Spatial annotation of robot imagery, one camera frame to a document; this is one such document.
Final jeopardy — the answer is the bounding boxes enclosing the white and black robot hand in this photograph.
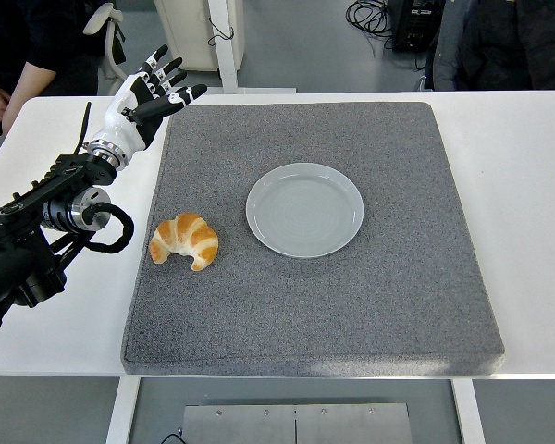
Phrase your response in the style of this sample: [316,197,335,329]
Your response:
[88,43,208,154]

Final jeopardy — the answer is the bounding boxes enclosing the golden croissant bread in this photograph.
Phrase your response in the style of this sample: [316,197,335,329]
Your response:
[148,212,220,273]

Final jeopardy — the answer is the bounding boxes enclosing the round grey plate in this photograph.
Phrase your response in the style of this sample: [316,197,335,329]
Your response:
[245,162,365,259]

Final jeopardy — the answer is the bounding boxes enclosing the grey metal plate with screws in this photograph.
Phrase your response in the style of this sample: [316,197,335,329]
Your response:
[180,402,415,444]

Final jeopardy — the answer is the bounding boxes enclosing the white office chair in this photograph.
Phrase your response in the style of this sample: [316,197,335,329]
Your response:
[81,2,142,97]

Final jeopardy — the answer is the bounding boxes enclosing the white cabinet box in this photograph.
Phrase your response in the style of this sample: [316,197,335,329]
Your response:
[154,0,245,73]

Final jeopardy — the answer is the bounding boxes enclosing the person in dark shirt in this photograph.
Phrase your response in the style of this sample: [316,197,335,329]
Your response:
[0,0,112,179]

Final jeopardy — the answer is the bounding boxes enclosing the grey speckled foam mat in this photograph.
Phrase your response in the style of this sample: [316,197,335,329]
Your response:
[120,101,507,376]

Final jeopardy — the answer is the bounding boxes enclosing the white table leg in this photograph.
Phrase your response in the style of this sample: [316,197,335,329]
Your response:
[105,376,142,444]
[449,378,487,444]

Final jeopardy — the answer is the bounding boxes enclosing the black equipment box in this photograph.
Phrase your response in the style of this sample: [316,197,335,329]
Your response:
[390,0,447,53]

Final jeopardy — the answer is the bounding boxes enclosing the person in dark jacket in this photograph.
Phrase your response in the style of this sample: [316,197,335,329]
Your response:
[424,0,555,92]

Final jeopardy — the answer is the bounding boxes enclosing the thin black cord loop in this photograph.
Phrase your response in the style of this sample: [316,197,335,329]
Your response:
[206,17,236,47]

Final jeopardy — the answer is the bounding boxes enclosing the tangled black floor cables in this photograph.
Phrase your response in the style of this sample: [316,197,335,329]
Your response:
[345,0,401,59]

